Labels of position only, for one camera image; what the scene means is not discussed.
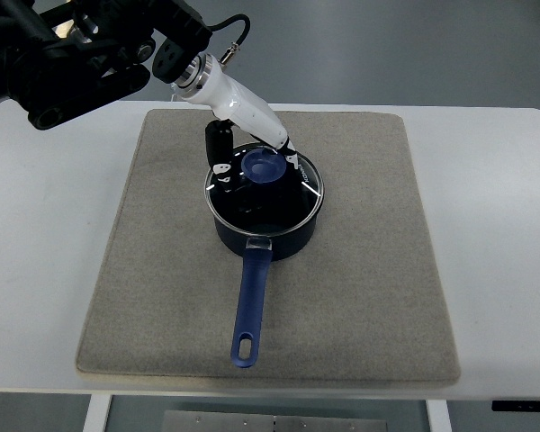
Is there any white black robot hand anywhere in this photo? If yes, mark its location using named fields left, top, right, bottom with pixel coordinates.
left=173, top=54, right=299, bottom=190

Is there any glass lid with blue knob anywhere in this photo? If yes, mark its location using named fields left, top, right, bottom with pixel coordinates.
left=205, top=143, right=324, bottom=236

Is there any dark blue saucepan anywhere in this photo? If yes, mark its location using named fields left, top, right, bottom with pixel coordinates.
left=214, top=212, right=319, bottom=368

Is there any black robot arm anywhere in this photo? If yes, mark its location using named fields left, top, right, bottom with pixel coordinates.
left=0, top=1, right=212, bottom=130

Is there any beige felt mat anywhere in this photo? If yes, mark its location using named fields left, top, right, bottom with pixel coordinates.
left=76, top=109, right=460, bottom=389

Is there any metal plate under table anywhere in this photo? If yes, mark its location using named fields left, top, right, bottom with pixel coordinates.
left=161, top=410, right=388, bottom=432

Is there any white table leg left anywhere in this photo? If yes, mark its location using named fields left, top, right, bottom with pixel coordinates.
left=82, top=394, right=113, bottom=432

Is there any white table leg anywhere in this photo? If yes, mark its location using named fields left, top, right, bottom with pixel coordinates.
left=82, top=394, right=113, bottom=432
left=426, top=400, right=453, bottom=432

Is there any white table leg right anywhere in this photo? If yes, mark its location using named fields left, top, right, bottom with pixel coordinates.
left=426, top=400, right=453, bottom=432

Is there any black table control panel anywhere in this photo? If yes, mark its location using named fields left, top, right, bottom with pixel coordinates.
left=491, top=400, right=540, bottom=413

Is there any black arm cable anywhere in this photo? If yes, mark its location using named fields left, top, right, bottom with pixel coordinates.
left=206, top=13, right=252, bottom=68

